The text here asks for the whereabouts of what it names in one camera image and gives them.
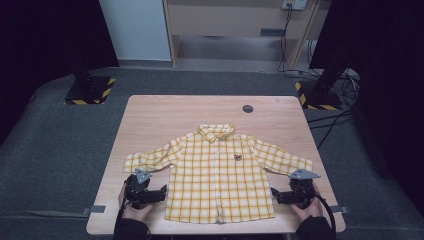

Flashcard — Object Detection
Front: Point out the black curtain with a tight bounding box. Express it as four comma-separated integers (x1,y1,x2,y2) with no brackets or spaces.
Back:
309,0,424,216
0,0,120,146

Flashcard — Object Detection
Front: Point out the black floor cable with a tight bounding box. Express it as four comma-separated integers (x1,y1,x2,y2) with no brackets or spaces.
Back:
316,117,353,150
307,110,353,124

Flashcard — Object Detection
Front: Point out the person's right hand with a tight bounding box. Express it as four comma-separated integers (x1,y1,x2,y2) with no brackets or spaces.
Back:
289,181,325,223

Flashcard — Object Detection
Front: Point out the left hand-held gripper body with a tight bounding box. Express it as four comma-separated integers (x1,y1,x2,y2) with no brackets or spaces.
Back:
124,168,154,211

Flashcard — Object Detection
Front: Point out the white panel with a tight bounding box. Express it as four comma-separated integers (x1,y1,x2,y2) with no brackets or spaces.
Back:
98,0,172,62

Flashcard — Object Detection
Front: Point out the light wooden cabinet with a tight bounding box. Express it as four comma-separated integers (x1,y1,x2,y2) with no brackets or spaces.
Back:
162,0,333,70

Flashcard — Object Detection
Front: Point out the black power cable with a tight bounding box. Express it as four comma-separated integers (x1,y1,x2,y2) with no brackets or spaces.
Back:
277,7,322,81

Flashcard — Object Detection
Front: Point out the black stand with striped base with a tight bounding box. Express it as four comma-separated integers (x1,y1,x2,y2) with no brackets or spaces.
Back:
294,61,352,111
63,66,117,106

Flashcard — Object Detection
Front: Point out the yellow plaid shirt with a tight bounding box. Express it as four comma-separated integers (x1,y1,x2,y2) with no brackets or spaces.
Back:
123,123,314,225

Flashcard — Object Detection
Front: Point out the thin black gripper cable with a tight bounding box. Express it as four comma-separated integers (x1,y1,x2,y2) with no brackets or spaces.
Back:
114,194,130,234

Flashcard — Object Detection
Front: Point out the white power strip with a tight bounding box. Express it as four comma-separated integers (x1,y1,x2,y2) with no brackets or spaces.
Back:
281,0,309,11

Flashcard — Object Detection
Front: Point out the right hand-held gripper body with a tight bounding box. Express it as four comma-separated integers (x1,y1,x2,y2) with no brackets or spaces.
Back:
287,168,322,211

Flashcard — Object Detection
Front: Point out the grey cabinet label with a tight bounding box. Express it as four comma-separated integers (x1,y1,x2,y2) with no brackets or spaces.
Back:
259,28,287,38

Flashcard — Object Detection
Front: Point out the tangle of black cables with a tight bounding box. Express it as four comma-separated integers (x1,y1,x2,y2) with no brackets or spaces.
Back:
333,69,362,112

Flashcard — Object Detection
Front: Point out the grey table edge bracket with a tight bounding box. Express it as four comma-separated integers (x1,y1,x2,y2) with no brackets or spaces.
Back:
329,205,350,215
81,204,107,216

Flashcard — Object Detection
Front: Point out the person's left hand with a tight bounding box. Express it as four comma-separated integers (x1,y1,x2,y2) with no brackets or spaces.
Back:
117,183,154,223

